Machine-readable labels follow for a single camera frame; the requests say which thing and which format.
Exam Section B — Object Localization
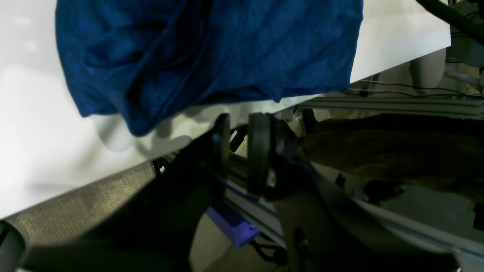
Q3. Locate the blue long-sleeve T-shirt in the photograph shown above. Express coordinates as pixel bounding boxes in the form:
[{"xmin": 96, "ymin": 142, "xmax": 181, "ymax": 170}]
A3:
[{"xmin": 55, "ymin": 0, "xmax": 363, "ymax": 136}]

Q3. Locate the purple plastic block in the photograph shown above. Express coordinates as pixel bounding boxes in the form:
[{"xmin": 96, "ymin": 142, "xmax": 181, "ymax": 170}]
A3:
[{"xmin": 206, "ymin": 205, "xmax": 261, "ymax": 249}]

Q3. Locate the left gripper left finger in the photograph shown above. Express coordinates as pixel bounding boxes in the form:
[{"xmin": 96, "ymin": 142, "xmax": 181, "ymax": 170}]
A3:
[{"xmin": 17, "ymin": 113, "xmax": 230, "ymax": 272}]

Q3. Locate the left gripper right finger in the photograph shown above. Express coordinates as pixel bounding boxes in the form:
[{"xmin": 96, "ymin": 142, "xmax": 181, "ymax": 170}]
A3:
[{"xmin": 248, "ymin": 113, "xmax": 459, "ymax": 272}]

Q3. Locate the aluminium frame rail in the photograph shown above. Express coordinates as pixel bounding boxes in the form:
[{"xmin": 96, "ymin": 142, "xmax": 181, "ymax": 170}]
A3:
[{"xmin": 298, "ymin": 97, "xmax": 484, "ymax": 119}]

